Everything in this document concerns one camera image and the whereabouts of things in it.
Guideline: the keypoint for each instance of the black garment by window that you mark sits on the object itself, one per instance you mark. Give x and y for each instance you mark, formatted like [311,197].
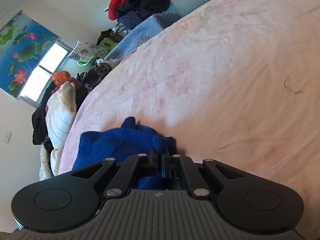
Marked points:
[38,118]

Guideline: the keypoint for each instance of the white wall switch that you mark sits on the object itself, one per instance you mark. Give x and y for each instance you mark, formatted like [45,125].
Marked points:
[7,137]

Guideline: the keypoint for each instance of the white script print quilt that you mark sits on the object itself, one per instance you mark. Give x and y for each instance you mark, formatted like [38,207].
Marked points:
[45,171]

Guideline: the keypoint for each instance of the green plastic object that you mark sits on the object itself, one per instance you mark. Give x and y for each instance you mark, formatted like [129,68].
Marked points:
[107,44]

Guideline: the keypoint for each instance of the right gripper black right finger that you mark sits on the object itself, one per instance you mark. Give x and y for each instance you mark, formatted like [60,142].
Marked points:
[180,174]

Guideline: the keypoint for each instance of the lotus flower window blind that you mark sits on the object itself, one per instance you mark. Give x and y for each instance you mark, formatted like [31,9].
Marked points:
[24,42]

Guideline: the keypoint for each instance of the light blue quilted blanket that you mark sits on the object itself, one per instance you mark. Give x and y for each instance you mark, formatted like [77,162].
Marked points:
[142,33]

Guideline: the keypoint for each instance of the pink floral bed sheet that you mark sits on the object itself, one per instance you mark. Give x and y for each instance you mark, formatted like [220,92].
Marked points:
[236,81]

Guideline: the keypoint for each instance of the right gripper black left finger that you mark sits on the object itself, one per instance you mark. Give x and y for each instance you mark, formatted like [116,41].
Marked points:
[131,171]

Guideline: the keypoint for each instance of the blue knit sweater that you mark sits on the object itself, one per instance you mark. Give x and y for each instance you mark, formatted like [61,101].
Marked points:
[104,152]

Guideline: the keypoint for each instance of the floral print pillow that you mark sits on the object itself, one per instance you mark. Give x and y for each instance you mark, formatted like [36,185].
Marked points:
[83,51]

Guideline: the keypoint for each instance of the orange garment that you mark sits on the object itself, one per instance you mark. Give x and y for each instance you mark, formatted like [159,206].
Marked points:
[58,79]

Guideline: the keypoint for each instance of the leopard print garment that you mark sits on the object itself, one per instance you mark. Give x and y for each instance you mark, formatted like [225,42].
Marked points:
[95,74]

